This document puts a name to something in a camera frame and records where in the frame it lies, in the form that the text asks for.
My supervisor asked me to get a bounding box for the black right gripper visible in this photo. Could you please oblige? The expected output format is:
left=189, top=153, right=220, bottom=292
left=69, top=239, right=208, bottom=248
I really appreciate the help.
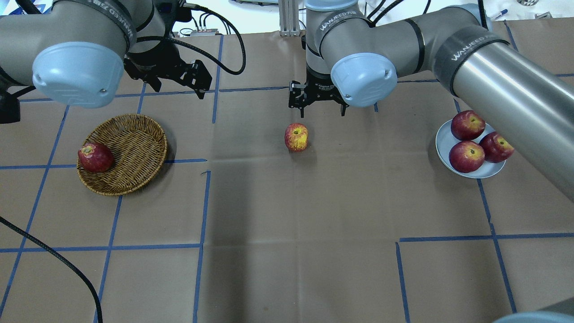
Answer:
left=288, top=67, right=350, bottom=118

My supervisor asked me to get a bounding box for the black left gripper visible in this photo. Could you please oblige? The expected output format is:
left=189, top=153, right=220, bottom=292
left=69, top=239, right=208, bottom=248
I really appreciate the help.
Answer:
left=123, top=38, right=213, bottom=100

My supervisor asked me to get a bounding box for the yellow-red apple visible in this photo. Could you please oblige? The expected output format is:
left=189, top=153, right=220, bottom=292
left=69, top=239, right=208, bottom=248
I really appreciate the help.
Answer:
left=284, top=123, right=309, bottom=153

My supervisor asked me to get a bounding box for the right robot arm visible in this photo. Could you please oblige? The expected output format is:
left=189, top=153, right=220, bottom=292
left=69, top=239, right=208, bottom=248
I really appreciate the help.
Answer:
left=289, top=0, right=574, bottom=200

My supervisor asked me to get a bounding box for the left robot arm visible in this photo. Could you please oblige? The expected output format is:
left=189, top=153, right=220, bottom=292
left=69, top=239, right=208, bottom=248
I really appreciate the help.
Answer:
left=0, top=0, right=213, bottom=108

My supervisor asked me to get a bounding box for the woven wicker basket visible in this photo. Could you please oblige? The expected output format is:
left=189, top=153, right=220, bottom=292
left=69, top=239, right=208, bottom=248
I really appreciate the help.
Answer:
left=76, top=113, right=168, bottom=196

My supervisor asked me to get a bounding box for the dark red apple in basket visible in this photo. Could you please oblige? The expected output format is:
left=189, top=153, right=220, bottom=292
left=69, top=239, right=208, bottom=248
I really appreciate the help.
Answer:
left=78, top=143, right=115, bottom=173

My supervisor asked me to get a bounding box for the light blue plate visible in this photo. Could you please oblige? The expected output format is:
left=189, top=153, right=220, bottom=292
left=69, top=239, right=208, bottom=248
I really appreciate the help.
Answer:
left=435, top=120, right=506, bottom=179

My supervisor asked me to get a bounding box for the red apple on plate left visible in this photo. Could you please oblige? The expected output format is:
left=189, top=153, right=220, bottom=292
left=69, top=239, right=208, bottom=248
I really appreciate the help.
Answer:
left=451, top=110, right=486, bottom=141

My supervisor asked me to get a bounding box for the red apple on plate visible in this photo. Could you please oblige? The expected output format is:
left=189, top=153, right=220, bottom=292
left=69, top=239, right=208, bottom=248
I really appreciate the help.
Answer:
left=451, top=110, right=486, bottom=141
left=448, top=140, right=486, bottom=174
left=479, top=131, right=515, bottom=163

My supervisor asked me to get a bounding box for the red apple on plate front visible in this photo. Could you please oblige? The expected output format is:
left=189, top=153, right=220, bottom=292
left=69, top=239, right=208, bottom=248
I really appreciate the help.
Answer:
left=448, top=140, right=486, bottom=174

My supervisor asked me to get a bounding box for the red apple on plate back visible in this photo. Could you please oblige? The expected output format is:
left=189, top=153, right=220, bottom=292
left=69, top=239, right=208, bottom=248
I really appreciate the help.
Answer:
left=479, top=131, right=515, bottom=163

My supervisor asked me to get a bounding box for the black braided right cable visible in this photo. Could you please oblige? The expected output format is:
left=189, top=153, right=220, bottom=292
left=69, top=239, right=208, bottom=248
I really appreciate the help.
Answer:
left=135, top=4, right=247, bottom=76

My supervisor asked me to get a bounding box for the black braided cable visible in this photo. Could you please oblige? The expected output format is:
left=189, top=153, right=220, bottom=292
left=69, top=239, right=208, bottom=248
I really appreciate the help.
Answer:
left=0, top=216, right=104, bottom=323
left=135, top=4, right=247, bottom=76

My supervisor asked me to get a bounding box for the black braided left cable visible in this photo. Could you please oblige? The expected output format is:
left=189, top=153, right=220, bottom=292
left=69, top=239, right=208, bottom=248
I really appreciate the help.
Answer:
left=0, top=216, right=104, bottom=323

